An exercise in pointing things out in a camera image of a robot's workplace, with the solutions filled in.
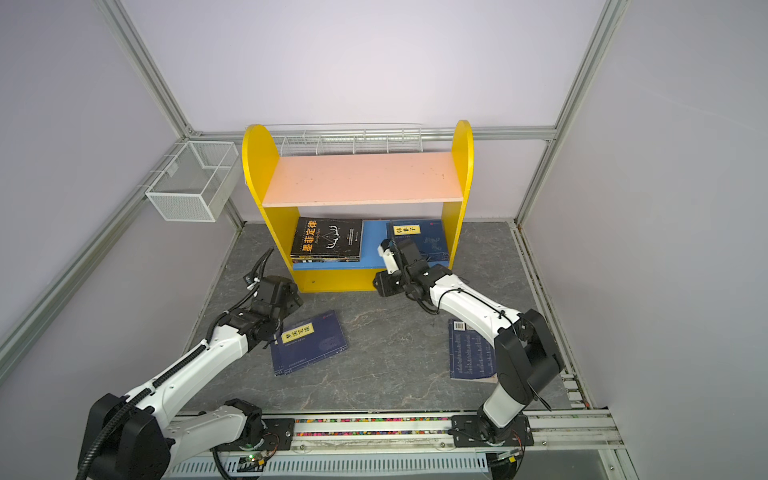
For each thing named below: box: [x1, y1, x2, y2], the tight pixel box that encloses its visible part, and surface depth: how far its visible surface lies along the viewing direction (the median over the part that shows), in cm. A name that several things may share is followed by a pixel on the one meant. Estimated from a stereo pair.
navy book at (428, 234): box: [387, 219, 449, 262], surface depth 95 cm
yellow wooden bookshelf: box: [242, 120, 475, 292], surface depth 82 cm
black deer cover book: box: [290, 217, 363, 263], surface depth 93 cm
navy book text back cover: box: [448, 319, 498, 383], surface depth 87 cm
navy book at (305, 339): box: [270, 310, 349, 377], surface depth 88 cm
